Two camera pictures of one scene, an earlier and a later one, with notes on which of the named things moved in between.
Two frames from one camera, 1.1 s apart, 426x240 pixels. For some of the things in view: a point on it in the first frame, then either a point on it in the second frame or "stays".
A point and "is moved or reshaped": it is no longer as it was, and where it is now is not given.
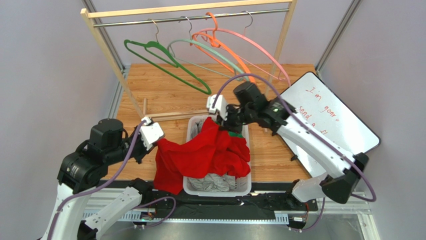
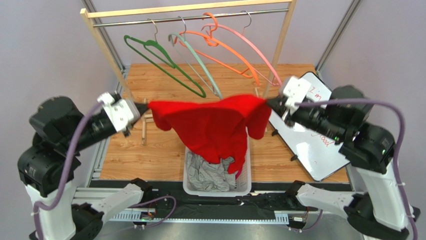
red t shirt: [213, 151] → [216, 127]
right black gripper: [230, 120] → [284, 108]
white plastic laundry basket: [243, 185] stays
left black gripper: [144, 151] → [142, 107]
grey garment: [218, 183] stays
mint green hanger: [209, 48] → [213, 92]
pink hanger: [286, 77] is moved or reshaped
